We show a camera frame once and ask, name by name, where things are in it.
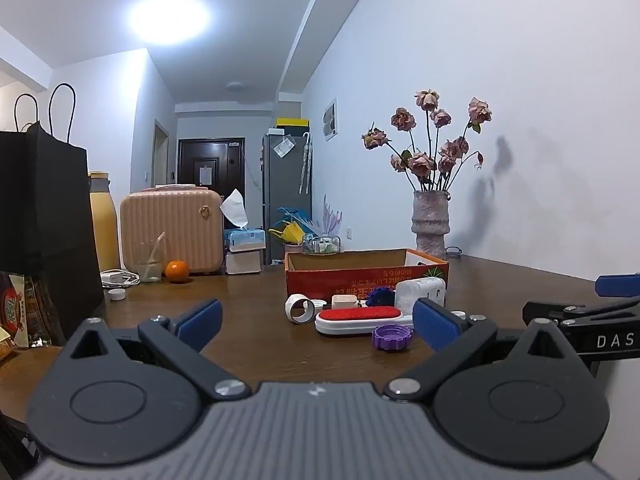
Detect blue ridged bottle cap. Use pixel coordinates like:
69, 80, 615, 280
366, 286, 397, 307

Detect black paper bag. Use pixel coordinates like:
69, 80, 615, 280
0, 82, 106, 346

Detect clear glass with straw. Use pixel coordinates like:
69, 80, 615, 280
137, 232, 166, 283

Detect grey stone vase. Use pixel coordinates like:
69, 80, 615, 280
411, 190, 451, 260

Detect round ceiling light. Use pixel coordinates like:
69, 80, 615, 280
127, 0, 211, 46

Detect blue tissue box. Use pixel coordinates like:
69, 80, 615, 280
220, 189, 266, 252

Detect red snack packet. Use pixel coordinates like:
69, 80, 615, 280
0, 271, 51, 361

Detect dried pink roses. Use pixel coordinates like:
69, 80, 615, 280
361, 89, 493, 193

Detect purple ridged bottle cap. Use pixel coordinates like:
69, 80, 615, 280
372, 325, 415, 353

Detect red and white lint brush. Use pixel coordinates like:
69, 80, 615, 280
315, 305, 416, 337

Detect yellow bottle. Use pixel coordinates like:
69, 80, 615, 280
88, 171, 121, 275

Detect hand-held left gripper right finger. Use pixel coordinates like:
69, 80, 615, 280
384, 297, 581, 403

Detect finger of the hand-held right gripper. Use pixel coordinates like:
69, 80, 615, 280
522, 300, 640, 328
595, 274, 640, 297

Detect pink ribbed suitcase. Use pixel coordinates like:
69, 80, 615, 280
119, 185, 224, 276

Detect wall picture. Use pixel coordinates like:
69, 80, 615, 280
323, 99, 339, 141

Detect side door frame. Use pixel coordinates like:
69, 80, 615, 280
151, 119, 171, 188

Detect orange cardboard box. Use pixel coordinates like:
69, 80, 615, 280
285, 248, 450, 307

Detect wire storage rack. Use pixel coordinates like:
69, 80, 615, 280
302, 234, 345, 256

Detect white storage box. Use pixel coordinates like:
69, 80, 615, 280
225, 249, 263, 275

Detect white charger with cable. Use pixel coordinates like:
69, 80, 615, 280
101, 269, 141, 289

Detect dark brown door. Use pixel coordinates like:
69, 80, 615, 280
178, 137, 246, 206

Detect yellow watering can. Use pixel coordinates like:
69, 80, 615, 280
268, 220, 306, 246

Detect purple decorative plant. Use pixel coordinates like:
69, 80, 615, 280
320, 195, 346, 238

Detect white tape roll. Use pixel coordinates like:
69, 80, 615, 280
285, 294, 317, 325

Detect white folded umbrella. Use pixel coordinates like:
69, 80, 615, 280
299, 132, 313, 195

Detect white power adapter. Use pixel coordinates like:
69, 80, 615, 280
395, 277, 447, 317

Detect grey refrigerator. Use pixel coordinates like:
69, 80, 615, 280
262, 132, 313, 263

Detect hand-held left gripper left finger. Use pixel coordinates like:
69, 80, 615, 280
60, 298, 252, 402

